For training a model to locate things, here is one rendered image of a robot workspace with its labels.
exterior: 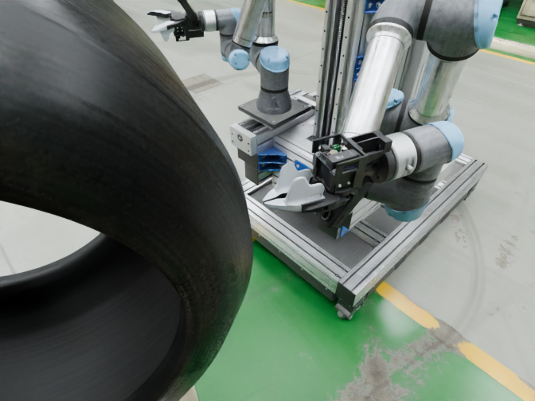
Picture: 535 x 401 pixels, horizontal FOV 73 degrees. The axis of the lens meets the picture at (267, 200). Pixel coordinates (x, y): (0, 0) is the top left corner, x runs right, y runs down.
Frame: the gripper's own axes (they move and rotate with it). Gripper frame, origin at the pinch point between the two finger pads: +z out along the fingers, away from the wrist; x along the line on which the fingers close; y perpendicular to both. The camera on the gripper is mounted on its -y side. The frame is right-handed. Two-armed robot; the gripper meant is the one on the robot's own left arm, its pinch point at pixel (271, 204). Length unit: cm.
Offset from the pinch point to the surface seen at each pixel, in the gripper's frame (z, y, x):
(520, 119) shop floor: -276, -109, -113
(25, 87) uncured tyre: 21.1, 29.8, 16.7
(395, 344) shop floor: -61, -108, -6
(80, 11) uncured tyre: 17.8, 31.4, 10.7
